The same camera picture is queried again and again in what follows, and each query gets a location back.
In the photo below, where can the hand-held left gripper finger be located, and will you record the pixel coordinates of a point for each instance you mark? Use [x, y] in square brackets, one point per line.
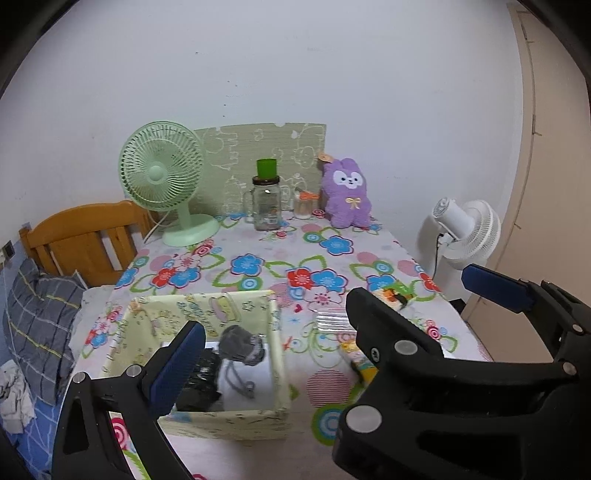
[175, 369]

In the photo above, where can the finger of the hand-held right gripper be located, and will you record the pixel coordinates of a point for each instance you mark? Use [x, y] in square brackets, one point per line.
[392, 369]
[496, 286]

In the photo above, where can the yellow cartoon packet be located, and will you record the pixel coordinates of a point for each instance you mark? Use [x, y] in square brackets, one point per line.
[358, 360]

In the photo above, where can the tissue pack with bear print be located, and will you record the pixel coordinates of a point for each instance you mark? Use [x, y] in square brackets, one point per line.
[392, 295]

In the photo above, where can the yellow fabric storage box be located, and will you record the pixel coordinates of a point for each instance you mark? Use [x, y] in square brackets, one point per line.
[231, 422]

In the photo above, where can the black cloth item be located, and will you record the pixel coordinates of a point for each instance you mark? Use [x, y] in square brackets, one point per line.
[198, 383]

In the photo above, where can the white standing fan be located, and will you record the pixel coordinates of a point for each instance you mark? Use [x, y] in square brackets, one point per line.
[475, 230]

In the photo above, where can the grey knitted hat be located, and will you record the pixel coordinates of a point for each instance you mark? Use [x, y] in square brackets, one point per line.
[240, 346]

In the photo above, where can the clear plastic packet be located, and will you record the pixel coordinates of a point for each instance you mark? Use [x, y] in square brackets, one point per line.
[332, 321]

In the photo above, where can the beige door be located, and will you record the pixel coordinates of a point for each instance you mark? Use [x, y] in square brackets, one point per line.
[554, 184]

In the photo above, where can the grey plaid pillow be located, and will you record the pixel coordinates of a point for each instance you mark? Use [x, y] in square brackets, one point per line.
[37, 323]

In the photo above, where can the floral tablecloth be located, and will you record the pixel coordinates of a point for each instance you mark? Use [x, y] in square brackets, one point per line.
[277, 263]

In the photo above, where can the blue bedsheet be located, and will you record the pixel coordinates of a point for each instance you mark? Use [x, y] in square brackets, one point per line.
[32, 447]

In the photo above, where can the white crumpled cloth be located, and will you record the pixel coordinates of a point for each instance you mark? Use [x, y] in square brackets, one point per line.
[14, 397]

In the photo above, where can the wooden bed headboard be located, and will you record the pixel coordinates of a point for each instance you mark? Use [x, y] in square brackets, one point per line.
[74, 230]

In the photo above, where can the purple plush bunny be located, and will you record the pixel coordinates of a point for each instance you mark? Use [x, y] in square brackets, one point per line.
[346, 198]

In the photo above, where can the cotton swab jar orange lid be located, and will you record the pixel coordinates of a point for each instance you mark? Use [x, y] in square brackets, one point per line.
[304, 207]

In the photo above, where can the glass jar mug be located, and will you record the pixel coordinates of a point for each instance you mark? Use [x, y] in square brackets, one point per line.
[267, 207]

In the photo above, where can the green desk fan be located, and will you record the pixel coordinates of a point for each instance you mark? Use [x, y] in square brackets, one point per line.
[159, 173]

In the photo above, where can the green plastic cup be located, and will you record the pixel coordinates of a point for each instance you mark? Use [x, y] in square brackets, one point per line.
[267, 167]

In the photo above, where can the green patterned board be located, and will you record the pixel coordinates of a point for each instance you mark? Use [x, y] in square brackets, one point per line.
[277, 143]

